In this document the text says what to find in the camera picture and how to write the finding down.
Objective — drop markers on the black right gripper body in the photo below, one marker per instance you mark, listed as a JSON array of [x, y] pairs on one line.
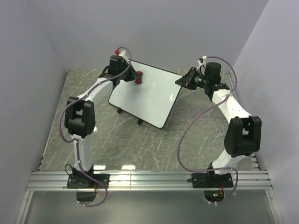
[[201, 80]]

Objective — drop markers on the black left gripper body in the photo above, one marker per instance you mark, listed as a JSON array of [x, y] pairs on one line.
[[129, 75]]

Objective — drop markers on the red whiteboard eraser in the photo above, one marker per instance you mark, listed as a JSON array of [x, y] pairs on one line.
[[138, 79]]

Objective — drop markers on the white whiteboard with black frame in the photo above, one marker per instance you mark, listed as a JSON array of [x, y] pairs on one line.
[[151, 101]]

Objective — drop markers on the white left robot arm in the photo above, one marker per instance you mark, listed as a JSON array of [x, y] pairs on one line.
[[80, 114]]

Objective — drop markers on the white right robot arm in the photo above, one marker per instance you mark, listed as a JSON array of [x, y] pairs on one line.
[[243, 135]]

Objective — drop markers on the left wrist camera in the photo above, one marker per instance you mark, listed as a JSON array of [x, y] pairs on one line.
[[122, 53]]

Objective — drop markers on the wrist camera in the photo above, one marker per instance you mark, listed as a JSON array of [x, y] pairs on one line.
[[202, 62], [122, 53]]

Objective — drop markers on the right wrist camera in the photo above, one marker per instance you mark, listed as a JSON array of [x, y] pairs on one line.
[[202, 62]]

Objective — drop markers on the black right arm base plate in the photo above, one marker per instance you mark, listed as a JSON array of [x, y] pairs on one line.
[[210, 180]]

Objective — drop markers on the aluminium side rail right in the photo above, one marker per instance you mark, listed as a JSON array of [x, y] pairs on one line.
[[253, 158]]

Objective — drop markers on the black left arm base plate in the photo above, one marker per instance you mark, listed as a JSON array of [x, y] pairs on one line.
[[98, 180]]

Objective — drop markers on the aluminium mounting rail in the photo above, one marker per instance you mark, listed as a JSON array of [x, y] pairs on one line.
[[131, 180]]

